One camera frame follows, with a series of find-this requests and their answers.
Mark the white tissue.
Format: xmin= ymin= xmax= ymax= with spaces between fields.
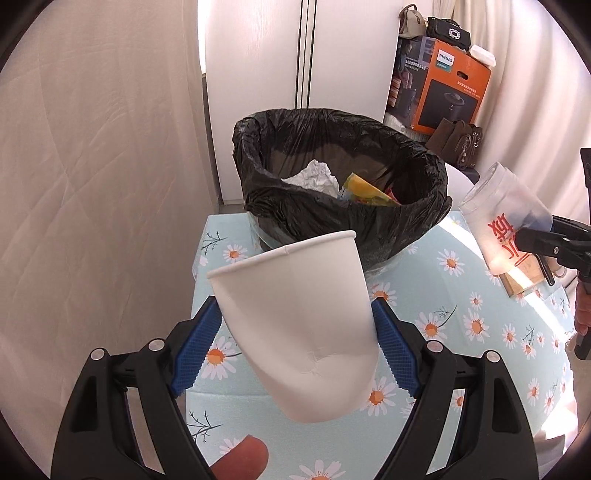
xmin=281 ymin=159 xmax=341 ymax=197

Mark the black bag lined trash bin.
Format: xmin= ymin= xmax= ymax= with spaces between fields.
xmin=232 ymin=108 xmax=453 ymax=273

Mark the white wardrobe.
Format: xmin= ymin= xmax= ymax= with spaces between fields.
xmin=203 ymin=0 xmax=402 ymax=206

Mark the orange cardboard box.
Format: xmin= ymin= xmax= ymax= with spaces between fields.
xmin=387 ymin=36 xmax=493 ymax=137

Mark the black handbag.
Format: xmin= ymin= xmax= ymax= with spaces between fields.
xmin=426 ymin=17 xmax=472 ymax=47

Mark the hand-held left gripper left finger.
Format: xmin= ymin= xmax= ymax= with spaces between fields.
xmin=51 ymin=295 xmax=223 ymax=480

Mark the beige handbag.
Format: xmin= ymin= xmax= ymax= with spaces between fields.
xmin=398 ymin=4 xmax=428 ymax=40

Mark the person's right hand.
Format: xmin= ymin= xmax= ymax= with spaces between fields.
xmin=574 ymin=276 xmax=591 ymax=337

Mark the beige curtain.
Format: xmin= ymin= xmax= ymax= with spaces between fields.
xmin=482 ymin=0 xmax=591 ymax=219
xmin=0 ymin=0 xmax=219 ymax=472

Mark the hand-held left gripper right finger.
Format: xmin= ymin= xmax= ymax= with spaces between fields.
xmin=370 ymin=299 xmax=539 ymax=480

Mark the white paper cup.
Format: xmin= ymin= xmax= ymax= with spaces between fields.
xmin=206 ymin=230 xmax=380 ymax=424

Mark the person's left hand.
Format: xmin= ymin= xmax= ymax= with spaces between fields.
xmin=210 ymin=435 xmax=269 ymax=480

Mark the small white case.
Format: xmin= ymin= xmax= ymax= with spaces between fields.
xmin=470 ymin=45 xmax=497 ymax=68

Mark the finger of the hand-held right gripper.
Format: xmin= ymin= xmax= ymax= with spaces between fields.
xmin=524 ymin=213 xmax=591 ymax=241
xmin=515 ymin=227 xmax=591 ymax=288

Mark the brown bag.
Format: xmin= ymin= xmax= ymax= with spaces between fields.
xmin=425 ymin=117 xmax=484 ymax=169

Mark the clear plastic cup red print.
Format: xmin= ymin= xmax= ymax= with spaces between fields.
xmin=458 ymin=161 xmax=554 ymax=277

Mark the light blue floral tablecloth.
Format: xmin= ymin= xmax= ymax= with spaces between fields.
xmin=185 ymin=210 xmax=583 ymax=480

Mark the yellow green snack packet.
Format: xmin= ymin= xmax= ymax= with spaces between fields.
xmin=341 ymin=172 xmax=403 ymax=207

